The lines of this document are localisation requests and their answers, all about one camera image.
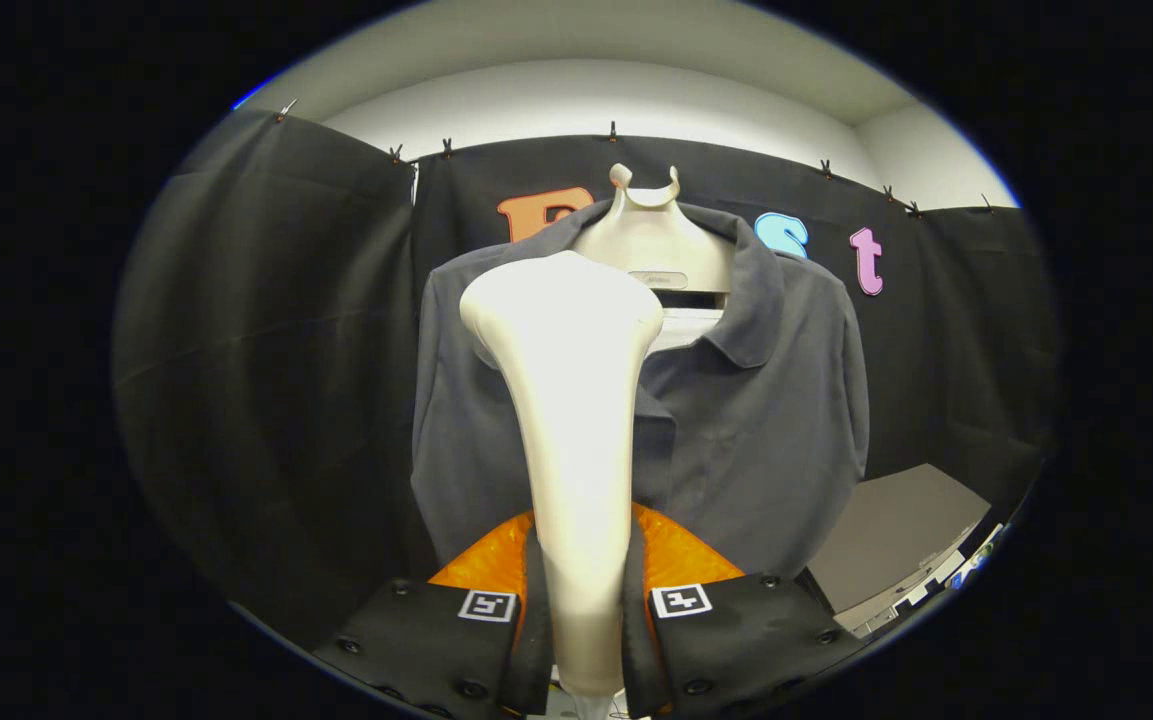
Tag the black backdrop cloth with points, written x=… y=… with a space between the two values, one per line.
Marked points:
x=266 y=350

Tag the white garment hanger stand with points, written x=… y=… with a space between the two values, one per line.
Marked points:
x=651 y=245

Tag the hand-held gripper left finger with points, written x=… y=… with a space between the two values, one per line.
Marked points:
x=539 y=650

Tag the grey cabinet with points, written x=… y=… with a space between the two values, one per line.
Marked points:
x=896 y=530

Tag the dark grey collared shirt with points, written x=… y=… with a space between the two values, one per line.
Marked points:
x=756 y=420

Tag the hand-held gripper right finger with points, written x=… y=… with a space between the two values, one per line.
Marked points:
x=636 y=650

